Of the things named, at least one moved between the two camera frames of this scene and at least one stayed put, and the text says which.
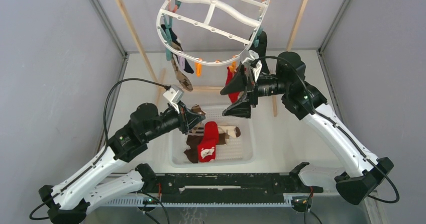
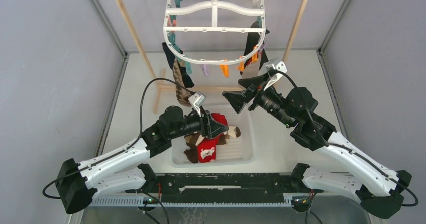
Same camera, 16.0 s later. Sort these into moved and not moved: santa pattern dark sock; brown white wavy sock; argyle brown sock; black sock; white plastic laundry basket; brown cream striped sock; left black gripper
Moved: argyle brown sock; santa pattern dark sock; left black gripper; black sock
Not moved: white plastic laundry basket; brown white wavy sock; brown cream striped sock
